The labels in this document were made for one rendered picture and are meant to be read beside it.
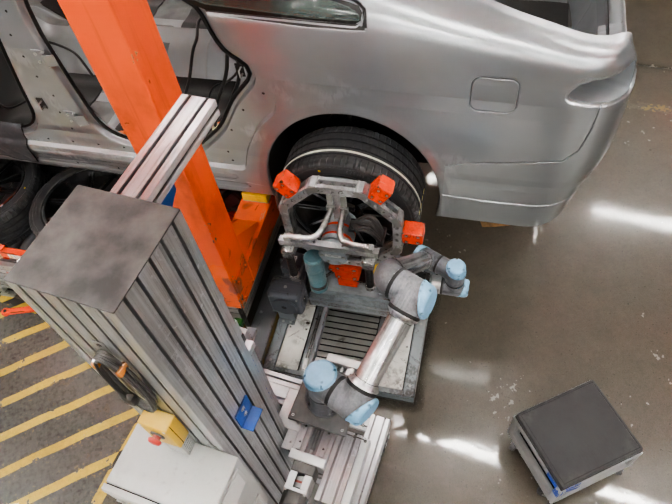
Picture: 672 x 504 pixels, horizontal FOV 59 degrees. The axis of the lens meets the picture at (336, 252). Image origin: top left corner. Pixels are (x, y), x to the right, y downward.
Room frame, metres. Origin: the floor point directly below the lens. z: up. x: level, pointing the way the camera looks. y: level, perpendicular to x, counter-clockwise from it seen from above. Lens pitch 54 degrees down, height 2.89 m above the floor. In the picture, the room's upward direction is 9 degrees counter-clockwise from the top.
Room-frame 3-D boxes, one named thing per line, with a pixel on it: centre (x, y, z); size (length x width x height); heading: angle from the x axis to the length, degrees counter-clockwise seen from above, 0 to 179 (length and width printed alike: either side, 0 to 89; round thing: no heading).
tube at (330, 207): (1.54, 0.09, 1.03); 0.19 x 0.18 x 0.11; 159
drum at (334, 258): (1.55, -0.02, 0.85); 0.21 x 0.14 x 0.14; 159
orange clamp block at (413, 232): (1.51, -0.34, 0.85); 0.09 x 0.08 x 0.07; 69
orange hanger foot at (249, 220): (1.89, 0.40, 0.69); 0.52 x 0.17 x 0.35; 159
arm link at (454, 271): (1.22, -0.43, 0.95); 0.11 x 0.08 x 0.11; 44
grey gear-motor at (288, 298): (1.76, 0.23, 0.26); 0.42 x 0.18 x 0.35; 159
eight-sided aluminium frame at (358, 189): (1.62, -0.05, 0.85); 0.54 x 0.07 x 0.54; 69
